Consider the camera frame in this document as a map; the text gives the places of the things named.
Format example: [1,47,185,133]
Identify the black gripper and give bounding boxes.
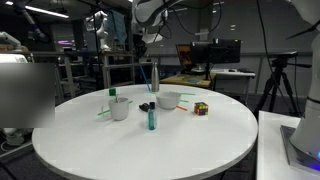
[132,37,149,66]

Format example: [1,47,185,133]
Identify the monitor with orange screen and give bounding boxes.
[175,43,194,67]

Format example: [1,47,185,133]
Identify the white bowl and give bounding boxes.
[155,91,183,111]

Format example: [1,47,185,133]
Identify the metal frame table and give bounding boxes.
[99,50,137,90]

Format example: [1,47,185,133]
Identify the black camera tripod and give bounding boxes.
[254,50,313,118]

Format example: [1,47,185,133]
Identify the white office desk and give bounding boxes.
[211,67,257,97]

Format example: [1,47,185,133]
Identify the ceiling light strip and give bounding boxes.
[4,0,70,20]

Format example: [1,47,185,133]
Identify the wooden top desk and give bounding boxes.
[159,73,217,90]

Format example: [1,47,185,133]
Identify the small black object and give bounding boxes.
[138,102,151,113]

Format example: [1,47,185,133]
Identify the white mug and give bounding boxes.
[100,96,131,122]

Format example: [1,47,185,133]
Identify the small blue liquid bottle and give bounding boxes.
[147,101,158,131]

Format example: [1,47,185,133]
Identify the multicolour puzzle cube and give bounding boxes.
[193,101,210,117]

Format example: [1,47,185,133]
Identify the white robot stand table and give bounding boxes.
[255,109,320,180]

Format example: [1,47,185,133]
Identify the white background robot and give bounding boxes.
[84,9,111,53]

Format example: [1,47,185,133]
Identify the black computer monitor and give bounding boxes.
[190,41,213,73]
[209,37,242,65]

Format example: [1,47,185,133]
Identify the stainless steel water bottle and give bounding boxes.
[150,61,161,93]

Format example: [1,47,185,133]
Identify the hanging blue cloth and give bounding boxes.
[106,9,129,45]

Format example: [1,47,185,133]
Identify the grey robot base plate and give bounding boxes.
[279,124,320,175]

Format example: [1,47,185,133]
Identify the round white table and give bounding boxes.
[31,83,260,180]

